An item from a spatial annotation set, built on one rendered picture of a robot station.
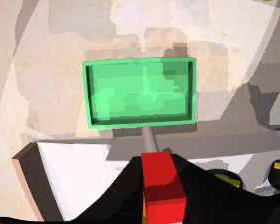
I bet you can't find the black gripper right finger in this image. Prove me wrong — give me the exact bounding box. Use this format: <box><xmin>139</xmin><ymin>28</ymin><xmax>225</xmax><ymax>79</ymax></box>
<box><xmin>171</xmin><ymin>155</ymin><xmax>280</xmax><ymax>224</ymax></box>

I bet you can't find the green tray rim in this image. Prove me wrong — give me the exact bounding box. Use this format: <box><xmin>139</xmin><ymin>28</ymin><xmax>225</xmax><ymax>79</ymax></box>
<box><xmin>81</xmin><ymin>56</ymin><xmax>197</xmax><ymax>129</ymax></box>

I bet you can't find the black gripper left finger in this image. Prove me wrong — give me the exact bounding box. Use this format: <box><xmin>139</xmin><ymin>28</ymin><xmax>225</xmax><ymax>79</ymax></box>
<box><xmin>0</xmin><ymin>156</ymin><xmax>143</xmax><ymax>224</ymax></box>

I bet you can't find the green tray floor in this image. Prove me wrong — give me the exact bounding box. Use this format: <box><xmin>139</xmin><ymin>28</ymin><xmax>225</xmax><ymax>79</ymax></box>
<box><xmin>88</xmin><ymin>61</ymin><xmax>189</xmax><ymax>121</ymax></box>

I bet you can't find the red-headed stop pin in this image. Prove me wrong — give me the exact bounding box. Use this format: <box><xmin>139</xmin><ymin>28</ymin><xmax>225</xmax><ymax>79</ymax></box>
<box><xmin>141</xmin><ymin>125</ymin><xmax>187</xmax><ymax>224</ymax></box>

